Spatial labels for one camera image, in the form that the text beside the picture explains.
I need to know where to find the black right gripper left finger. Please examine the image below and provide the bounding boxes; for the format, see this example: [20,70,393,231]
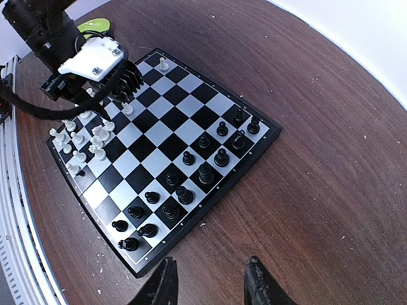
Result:
[128,257,177,305]

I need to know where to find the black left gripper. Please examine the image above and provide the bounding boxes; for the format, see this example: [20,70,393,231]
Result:
[40,60,142,104]

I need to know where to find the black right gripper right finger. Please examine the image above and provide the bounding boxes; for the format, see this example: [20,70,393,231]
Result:
[244,256,298,305]

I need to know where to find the black white chessboard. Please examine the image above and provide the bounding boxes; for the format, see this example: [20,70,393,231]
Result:
[47,49,281,278]

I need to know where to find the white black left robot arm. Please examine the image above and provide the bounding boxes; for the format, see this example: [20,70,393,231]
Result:
[1,1,144,121]

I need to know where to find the white pawn piece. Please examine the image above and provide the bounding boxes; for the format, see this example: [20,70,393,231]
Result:
[158,57,169,72]

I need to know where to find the black rook piece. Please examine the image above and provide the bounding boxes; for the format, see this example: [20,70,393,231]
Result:
[118,237,139,252]

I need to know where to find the green plate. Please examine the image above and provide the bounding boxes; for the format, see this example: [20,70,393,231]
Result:
[78,18,111,32]

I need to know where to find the white rook piece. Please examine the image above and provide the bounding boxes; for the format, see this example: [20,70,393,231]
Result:
[49,128,66,146]
[88,144,106,161]

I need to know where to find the black queen piece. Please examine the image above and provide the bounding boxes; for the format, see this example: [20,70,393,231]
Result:
[176,186,194,205]

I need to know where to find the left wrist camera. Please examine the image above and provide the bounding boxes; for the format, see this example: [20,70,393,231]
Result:
[58,37,124,82]

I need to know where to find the aluminium front rail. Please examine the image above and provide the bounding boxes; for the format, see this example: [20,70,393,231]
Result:
[0,53,67,305]

